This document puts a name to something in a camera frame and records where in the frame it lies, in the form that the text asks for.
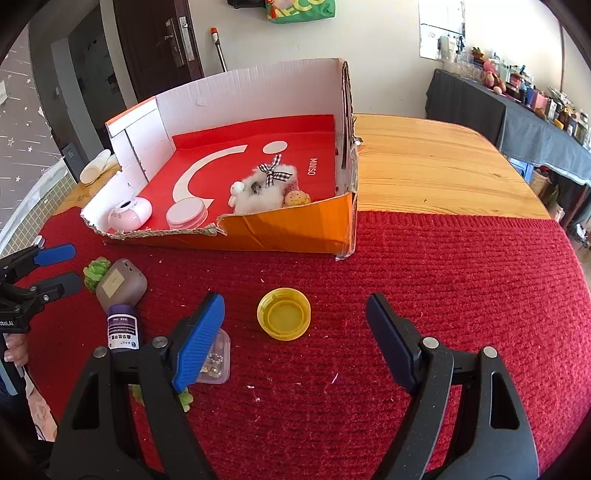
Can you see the green tote bag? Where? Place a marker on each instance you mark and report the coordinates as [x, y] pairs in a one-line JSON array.
[[300, 9]]

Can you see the black backpack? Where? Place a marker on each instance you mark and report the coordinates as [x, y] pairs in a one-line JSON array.
[[244, 3]]

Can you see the row of cosmetic bottles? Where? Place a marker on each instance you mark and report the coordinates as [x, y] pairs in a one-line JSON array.
[[554, 108]]

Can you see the white slipper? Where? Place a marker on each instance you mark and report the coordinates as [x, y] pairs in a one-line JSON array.
[[94, 168]]

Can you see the white fluffy plush toy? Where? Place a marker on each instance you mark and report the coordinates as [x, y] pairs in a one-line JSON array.
[[265, 196]]

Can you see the yellow bottle cap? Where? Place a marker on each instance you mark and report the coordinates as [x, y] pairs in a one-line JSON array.
[[281, 318]]

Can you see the purple bottle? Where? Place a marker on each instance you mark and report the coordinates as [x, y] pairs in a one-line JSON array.
[[122, 330]]

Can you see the pink plush toy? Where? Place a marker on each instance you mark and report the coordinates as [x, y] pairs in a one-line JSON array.
[[493, 76]]

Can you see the red knitted blanket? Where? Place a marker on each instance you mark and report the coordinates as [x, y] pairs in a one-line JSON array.
[[346, 392]]

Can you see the clear plastic box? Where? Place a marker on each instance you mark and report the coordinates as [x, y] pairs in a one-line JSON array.
[[219, 364]]

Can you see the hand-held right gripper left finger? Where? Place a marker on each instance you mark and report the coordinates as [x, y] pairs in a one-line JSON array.
[[198, 341]]

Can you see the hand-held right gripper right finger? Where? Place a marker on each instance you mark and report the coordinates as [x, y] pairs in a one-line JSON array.
[[392, 341]]

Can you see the taupe pouch case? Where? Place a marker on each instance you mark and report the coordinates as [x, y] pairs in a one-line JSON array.
[[122, 286]]

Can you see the wall mirror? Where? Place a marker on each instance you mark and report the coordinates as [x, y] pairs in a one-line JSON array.
[[438, 23]]

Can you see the person's left hand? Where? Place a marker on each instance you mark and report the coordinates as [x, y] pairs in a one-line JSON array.
[[16, 353]]

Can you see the side table with grey cloth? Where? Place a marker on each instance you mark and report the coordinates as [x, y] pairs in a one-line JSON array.
[[485, 110]]

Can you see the pink round toy camera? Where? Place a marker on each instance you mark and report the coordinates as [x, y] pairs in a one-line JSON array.
[[131, 214]]

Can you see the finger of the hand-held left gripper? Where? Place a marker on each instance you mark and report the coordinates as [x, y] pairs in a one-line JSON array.
[[67, 284], [55, 254]]

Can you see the dark wooden door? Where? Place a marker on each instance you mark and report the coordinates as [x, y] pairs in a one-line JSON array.
[[147, 46]]

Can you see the large green pompom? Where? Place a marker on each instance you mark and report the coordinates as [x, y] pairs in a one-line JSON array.
[[184, 399]]

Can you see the pink yellow doll figurine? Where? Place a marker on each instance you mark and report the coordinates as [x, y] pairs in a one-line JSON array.
[[298, 198]]

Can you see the small green pompom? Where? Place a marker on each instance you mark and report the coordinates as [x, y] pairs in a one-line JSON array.
[[94, 272]]

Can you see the orange cardboard box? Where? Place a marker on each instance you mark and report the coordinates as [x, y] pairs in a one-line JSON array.
[[286, 230]]

